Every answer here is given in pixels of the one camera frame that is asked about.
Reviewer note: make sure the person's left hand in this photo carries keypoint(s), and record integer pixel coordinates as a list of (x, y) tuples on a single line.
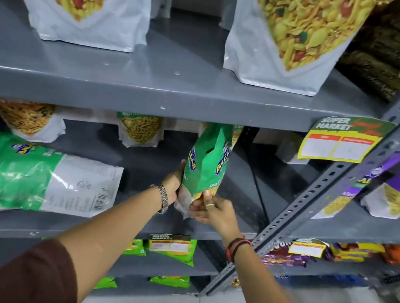
[(173, 185)]

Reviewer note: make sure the person's right hand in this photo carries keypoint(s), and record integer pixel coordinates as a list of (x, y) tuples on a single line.
[(221, 216)]

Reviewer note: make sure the person's left thumb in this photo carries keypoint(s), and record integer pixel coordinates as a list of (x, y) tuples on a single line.
[(182, 169)]

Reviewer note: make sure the person's right fingers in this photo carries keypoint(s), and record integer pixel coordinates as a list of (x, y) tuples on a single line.
[(203, 207)]

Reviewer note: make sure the green snack packet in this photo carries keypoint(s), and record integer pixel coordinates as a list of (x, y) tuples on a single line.
[(207, 162)]

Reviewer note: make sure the person's left forearm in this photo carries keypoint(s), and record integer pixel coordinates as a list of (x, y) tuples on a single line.
[(114, 227)]

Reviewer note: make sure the small yellow price label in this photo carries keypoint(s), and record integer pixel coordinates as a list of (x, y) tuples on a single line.
[(308, 247), (169, 244)]

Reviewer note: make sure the red and black wristband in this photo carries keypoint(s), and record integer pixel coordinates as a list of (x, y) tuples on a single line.
[(235, 247)]

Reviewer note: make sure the small light green packet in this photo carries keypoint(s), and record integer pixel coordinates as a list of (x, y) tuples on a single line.
[(186, 258), (170, 280), (135, 247), (106, 283)]

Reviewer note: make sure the grey metal shelf rack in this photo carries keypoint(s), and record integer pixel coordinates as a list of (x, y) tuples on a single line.
[(154, 102)]

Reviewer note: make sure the pile of dark purple packets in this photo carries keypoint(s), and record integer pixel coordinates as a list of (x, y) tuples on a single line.
[(285, 257)]

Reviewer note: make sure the row of blue packets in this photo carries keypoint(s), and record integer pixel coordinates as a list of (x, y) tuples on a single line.
[(320, 276)]

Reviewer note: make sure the large green yellow price label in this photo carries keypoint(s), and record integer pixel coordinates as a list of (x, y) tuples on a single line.
[(343, 141)]

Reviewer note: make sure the large green white snack bag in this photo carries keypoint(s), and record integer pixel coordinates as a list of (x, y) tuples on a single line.
[(27, 178)]

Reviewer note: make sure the pile of yellow snack packets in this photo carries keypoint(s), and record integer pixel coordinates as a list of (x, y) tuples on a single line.
[(355, 251)]

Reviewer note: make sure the brown sleeve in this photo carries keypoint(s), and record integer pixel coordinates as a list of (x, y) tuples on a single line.
[(30, 277)]

